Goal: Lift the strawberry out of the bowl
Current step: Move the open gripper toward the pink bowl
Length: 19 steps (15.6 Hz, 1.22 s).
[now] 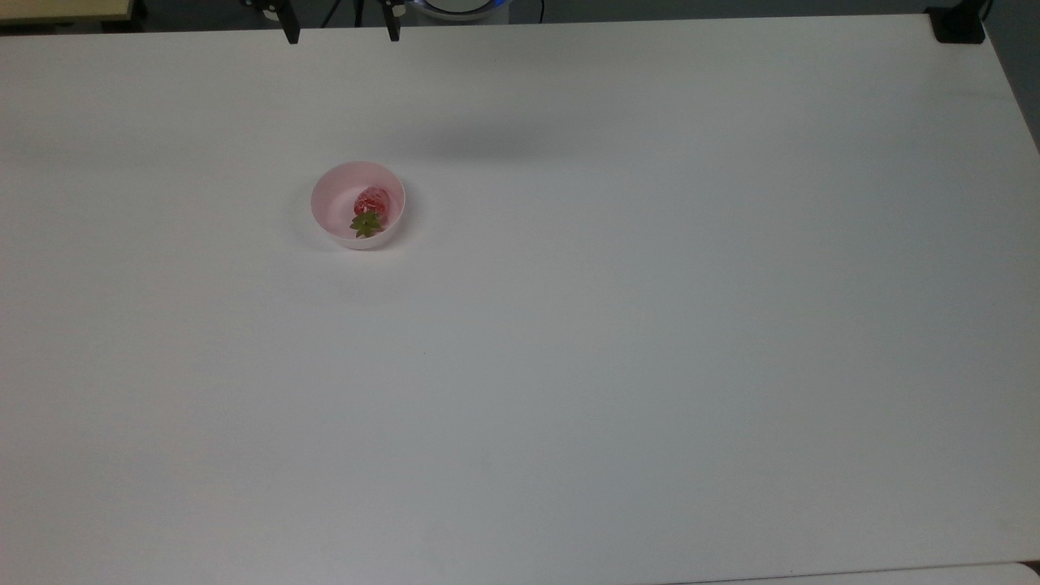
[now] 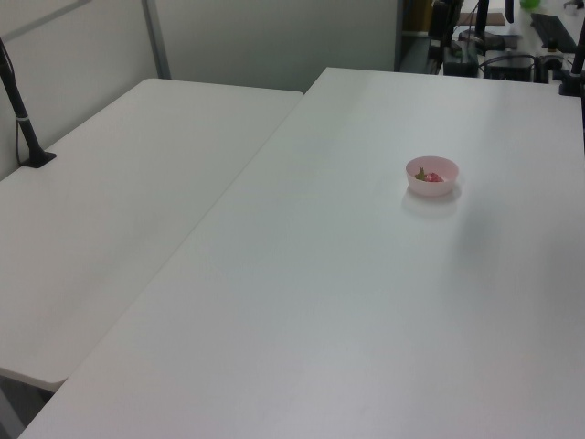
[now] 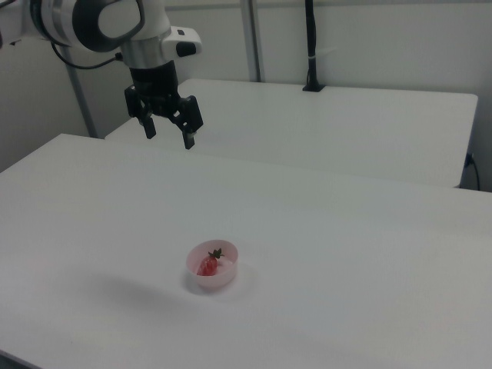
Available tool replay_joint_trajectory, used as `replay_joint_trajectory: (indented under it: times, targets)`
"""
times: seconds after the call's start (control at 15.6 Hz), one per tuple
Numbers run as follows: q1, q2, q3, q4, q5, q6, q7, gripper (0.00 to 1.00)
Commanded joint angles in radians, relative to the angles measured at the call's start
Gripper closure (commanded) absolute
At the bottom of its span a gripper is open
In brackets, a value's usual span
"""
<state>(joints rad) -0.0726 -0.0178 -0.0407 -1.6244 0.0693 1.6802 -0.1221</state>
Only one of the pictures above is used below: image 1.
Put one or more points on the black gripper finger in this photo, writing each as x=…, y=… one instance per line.
x=290, y=26
x=392, y=23

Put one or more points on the red strawberry with green leaves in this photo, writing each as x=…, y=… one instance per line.
x=372, y=205

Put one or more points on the pink plastic bowl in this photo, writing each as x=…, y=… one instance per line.
x=335, y=205

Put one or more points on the light wooden table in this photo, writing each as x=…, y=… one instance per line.
x=65, y=8

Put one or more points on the black table clamp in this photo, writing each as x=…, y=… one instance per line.
x=959, y=26

